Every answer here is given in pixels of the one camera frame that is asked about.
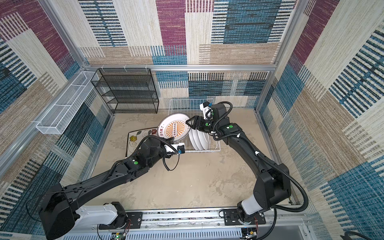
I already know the white mesh wall basket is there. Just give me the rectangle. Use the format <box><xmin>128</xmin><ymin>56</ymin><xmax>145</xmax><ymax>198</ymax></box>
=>
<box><xmin>36</xmin><ymin>71</ymin><xmax>95</xmax><ymax>135</ymax></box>

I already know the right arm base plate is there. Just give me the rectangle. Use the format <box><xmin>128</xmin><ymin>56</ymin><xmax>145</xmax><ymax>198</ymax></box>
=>
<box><xmin>219</xmin><ymin>209</ymin><xmax>266</xmax><ymax>226</ymax></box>

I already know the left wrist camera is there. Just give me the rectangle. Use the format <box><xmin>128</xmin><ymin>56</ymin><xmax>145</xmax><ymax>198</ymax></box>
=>
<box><xmin>177</xmin><ymin>143</ymin><xmax>186</xmax><ymax>155</ymax></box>

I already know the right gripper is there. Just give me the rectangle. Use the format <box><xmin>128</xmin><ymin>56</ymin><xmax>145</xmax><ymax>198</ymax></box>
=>
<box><xmin>185</xmin><ymin>115</ymin><xmax>219</xmax><ymax>133</ymax></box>

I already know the white round plate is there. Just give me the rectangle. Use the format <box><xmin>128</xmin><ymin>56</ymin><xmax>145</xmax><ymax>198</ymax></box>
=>
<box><xmin>157</xmin><ymin>113</ymin><xmax>191</xmax><ymax>141</ymax></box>
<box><xmin>201</xmin><ymin>132</ymin><xmax>210</xmax><ymax>150</ymax></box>
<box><xmin>193</xmin><ymin>130</ymin><xmax>205</xmax><ymax>151</ymax></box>
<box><xmin>189</xmin><ymin>129</ymin><xmax>200</xmax><ymax>151</ymax></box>

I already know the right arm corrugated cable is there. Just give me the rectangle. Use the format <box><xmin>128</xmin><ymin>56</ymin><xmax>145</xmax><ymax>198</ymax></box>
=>
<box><xmin>256</xmin><ymin>151</ymin><xmax>309</xmax><ymax>213</ymax></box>

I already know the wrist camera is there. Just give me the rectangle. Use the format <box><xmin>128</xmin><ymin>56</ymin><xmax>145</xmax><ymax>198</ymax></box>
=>
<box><xmin>177</xmin><ymin>143</ymin><xmax>186</xmax><ymax>155</ymax></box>
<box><xmin>200</xmin><ymin>102</ymin><xmax>212</xmax><ymax>120</ymax></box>

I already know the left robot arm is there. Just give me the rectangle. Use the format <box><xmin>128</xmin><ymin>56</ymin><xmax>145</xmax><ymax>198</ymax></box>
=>
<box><xmin>39</xmin><ymin>135</ymin><xmax>185</xmax><ymax>240</ymax></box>

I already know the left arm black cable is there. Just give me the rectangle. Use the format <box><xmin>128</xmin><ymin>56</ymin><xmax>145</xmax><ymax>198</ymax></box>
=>
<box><xmin>131</xmin><ymin>134</ymin><xmax>181</xmax><ymax>172</ymax></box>

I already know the white wire dish rack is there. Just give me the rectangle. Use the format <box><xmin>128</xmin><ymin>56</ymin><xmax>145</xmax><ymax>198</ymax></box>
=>
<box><xmin>168</xmin><ymin>99</ymin><xmax>221</xmax><ymax>153</ymax></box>

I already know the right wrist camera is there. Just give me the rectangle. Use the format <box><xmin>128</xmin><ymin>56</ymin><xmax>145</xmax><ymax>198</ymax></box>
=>
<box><xmin>200</xmin><ymin>102</ymin><xmax>212</xmax><ymax>120</ymax></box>

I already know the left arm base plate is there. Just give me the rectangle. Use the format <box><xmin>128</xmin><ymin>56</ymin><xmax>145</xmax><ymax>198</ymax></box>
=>
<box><xmin>98</xmin><ymin>212</ymin><xmax>143</xmax><ymax>230</ymax></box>

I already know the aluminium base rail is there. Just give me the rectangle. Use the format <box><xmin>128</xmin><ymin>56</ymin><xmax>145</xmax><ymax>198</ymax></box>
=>
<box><xmin>62</xmin><ymin>207</ymin><xmax>316</xmax><ymax>240</ymax></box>

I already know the black wire shelf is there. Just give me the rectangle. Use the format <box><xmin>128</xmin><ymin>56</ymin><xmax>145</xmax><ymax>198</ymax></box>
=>
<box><xmin>91</xmin><ymin>68</ymin><xmax>159</xmax><ymax>114</ymax></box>

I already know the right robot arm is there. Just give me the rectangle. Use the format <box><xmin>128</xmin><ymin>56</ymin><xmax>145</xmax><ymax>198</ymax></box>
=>
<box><xmin>186</xmin><ymin>102</ymin><xmax>292</xmax><ymax>223</ymax></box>

